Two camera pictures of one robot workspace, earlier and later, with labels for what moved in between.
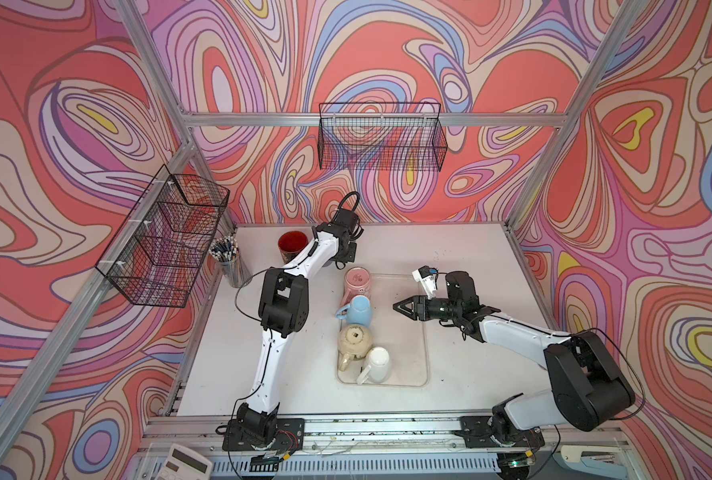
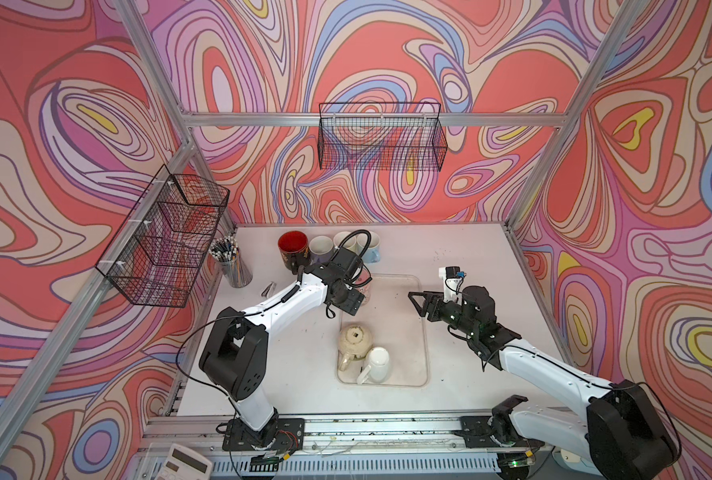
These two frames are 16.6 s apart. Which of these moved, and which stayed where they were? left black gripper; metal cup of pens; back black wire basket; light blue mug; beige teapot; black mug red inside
Moved: light blue mug; left black gripper
Stayed: metal cup of pens; back black wire basket; black mug red inside; beige teapot
